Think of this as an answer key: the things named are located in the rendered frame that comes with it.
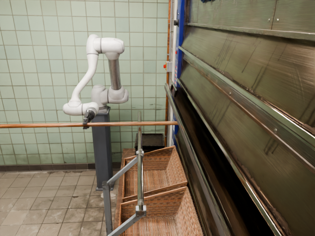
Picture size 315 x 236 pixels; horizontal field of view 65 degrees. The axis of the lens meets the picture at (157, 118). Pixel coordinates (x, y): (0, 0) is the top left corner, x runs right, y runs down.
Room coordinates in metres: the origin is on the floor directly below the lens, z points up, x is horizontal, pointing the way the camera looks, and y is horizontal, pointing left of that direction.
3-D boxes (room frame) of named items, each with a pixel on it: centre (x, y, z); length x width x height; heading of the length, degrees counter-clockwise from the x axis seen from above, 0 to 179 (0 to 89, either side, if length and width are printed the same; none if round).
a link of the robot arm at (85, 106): (2.00, 0.57, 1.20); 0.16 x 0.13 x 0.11; 5
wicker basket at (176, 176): (1.71, 0.04, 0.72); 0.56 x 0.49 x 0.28; 6
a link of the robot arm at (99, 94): (2.51, 0.62, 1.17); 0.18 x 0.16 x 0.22; 94
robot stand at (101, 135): (2.51, 0.63, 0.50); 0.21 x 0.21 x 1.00; 3
